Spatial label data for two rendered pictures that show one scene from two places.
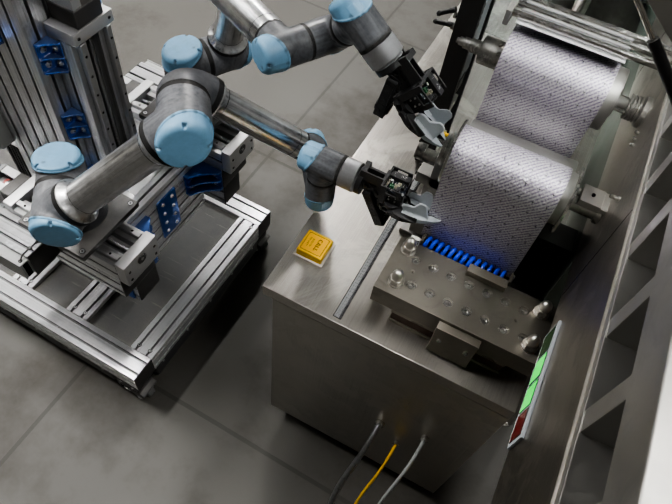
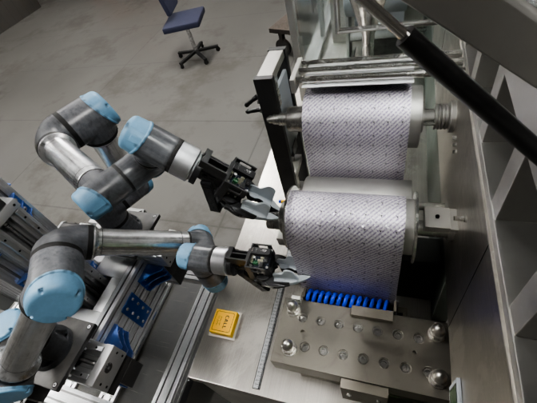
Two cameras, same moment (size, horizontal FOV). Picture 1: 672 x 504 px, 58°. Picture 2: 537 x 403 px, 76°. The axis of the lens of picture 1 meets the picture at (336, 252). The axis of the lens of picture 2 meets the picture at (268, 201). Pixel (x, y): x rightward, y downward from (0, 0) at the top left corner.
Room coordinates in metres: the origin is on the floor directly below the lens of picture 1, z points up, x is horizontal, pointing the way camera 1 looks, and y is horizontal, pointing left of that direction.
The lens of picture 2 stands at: (0.46, -0.26, 1.87)
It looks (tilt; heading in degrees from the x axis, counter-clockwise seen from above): 48 degrees down; 10
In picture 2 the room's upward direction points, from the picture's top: 18 degrees counter-clockwise
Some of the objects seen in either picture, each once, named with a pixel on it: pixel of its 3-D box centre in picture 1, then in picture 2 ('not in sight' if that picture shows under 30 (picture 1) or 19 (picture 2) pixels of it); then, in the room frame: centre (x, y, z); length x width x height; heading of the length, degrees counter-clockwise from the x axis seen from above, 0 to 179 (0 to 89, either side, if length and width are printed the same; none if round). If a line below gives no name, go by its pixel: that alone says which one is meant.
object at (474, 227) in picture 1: (477, 231); (344, 276); (0.85, -0.31, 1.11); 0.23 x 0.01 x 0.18; 71
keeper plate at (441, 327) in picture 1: (452, 346); (363, 394); (0.63, -0.29, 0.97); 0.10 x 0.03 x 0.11; 71
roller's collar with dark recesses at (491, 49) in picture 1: (493, 53); (300, 118); (1.19, -0.28, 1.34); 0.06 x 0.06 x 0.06; 71
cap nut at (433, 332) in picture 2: (545, 307); (438, 330); (0.72, -0.48, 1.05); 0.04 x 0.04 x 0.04
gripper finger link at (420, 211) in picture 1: (421, 211); (290, 275); (0.88, -0.18, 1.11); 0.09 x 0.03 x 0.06; 70
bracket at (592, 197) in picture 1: (595, 198); (440, 219); (0.85, -0.50, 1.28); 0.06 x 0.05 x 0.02; 71
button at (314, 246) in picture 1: (314, 246); (224, 322); (0.87, 0.06, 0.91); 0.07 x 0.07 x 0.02; 71
